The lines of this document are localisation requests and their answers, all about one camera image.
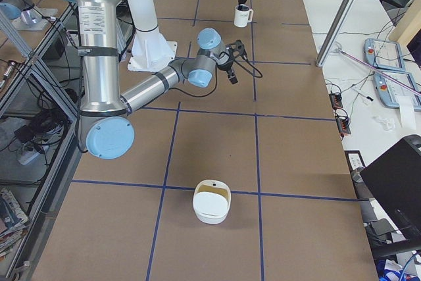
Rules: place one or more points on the white power strip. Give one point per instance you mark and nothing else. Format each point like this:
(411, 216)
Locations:
(25, 157)

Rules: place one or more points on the white oval bin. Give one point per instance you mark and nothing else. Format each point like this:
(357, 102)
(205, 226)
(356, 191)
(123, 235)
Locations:
(211, 201)

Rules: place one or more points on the teach pendant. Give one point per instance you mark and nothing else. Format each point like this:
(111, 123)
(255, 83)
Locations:
(389, 90)
(383, 54)

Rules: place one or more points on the stack of books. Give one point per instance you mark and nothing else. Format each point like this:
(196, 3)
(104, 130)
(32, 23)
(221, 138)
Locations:
(14, 222)

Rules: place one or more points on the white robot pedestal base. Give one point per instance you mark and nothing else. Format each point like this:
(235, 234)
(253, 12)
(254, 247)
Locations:
(151, 52)

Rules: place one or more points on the metal rod reacher tool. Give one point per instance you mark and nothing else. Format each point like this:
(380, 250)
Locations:
(338, 49)

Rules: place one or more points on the upper teach pendant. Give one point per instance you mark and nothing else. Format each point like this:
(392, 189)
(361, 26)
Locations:
(383, 54)

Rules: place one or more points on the orange circuit board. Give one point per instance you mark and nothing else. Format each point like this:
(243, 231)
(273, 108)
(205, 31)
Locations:
(336, 100)
(343, 125)

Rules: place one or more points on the aluminium frame post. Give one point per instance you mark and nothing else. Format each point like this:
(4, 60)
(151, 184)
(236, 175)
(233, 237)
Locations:
(334, 31)

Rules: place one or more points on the lower teach pendant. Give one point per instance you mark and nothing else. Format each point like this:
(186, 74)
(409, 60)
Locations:
(389, 90)

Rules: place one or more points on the black monitor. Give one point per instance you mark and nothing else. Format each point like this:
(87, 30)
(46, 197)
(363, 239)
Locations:
(394, 181)

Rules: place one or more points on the white ceramic mug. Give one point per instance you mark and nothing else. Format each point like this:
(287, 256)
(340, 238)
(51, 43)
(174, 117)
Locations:
(243, 16)

